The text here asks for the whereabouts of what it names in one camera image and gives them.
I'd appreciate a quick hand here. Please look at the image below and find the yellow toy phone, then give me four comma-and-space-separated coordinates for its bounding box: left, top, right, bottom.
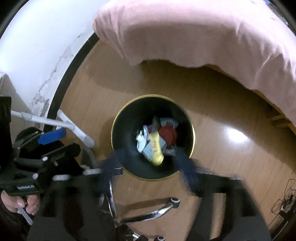
149, 132, 164, 166

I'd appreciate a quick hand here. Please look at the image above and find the red plastic cup lid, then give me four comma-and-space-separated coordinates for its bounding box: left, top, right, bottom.
159, 126, 177, 146

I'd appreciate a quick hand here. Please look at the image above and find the white patterned tissue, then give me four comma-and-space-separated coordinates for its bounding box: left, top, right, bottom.
136, 126, 149, 153

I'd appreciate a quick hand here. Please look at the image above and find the black yellow trash bin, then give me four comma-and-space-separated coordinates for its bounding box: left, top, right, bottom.
111, 94, 195, 181

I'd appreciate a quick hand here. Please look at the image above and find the person's left hand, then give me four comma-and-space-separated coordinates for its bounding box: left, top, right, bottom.
1, 191, 41, 215

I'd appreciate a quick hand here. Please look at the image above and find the white pipe on floor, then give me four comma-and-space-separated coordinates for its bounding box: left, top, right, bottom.
11, 109, 95, 148

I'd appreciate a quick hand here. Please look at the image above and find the pink bed sheet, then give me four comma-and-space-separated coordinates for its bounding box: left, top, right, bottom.
92, 1, 295, 123

